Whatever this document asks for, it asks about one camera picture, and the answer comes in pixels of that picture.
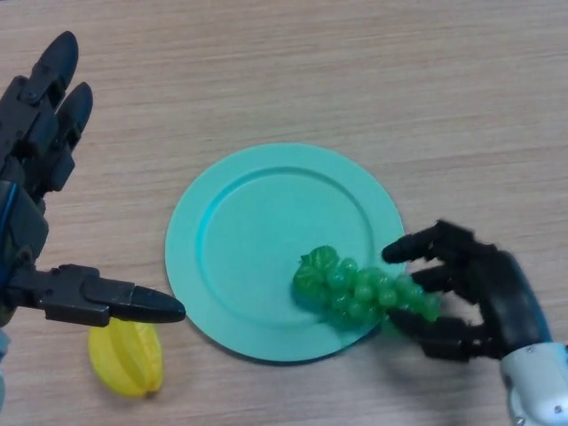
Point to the round teal plate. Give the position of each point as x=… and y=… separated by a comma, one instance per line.
x=257, y=248

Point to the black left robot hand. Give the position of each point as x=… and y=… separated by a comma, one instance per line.
x=22, y=222

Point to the yellow starfruit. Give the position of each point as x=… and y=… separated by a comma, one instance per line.
x=124, y=364

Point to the green plastic grape bunch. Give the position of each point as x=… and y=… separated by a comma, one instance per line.
x=359, y=293

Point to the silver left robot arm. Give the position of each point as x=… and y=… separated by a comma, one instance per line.
x=2, y=346

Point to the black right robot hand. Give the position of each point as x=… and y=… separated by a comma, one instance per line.
x=510, y=297

